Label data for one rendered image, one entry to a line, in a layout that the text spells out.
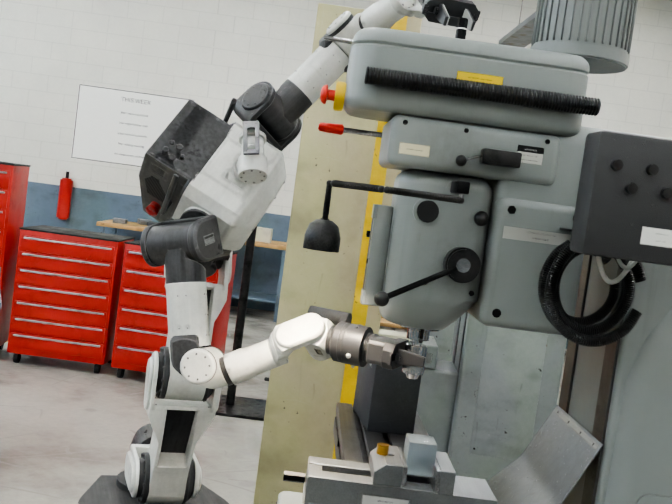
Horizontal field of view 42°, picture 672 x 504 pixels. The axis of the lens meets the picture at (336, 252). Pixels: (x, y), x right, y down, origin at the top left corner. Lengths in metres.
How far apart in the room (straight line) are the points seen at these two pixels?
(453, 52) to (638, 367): 0.70
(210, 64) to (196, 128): 8.88
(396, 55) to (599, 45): 0.40
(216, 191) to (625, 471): 1.06
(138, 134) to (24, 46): 1.71
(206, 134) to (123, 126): 8.98
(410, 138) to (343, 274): 1.89
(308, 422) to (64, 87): 8.16
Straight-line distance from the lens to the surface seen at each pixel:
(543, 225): 1.77
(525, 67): 1.76
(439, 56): 1.73
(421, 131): 1.72
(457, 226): 1.75
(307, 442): 3.69
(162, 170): 2.07
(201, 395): 2.44
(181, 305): 1.95
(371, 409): 2.21
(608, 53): 1.85
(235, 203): 2.04
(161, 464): 2.56
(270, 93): 2.17
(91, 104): 11.19
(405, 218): 1.75
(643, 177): 1.56
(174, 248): 1.97
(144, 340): 6.54
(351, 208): 3.55
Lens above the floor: 1.56
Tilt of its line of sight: 4 degrees down
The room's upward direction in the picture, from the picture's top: 8 degrees clockwise
